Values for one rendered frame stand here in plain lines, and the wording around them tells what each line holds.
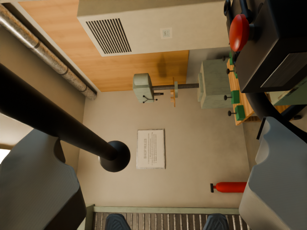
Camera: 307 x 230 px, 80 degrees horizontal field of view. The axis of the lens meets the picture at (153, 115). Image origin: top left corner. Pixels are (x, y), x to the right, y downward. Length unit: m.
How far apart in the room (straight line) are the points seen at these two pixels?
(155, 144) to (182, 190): 0.80
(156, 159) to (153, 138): 0.35
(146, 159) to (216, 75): 1.64
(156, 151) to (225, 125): 1.20
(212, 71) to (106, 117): 1.95
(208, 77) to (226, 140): 1.21
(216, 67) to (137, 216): 2.34
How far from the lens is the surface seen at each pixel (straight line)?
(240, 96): 1.70
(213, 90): 2.26
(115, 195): 3.17
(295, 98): 0.26
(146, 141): 3.06
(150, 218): 3.07
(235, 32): 0.18
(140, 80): 2.22
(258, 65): 0.18
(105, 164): 0.21
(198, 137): 3.08
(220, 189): 2.92
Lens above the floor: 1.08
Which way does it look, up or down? 6 degrees up
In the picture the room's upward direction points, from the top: 92 degrees counter-clockwise
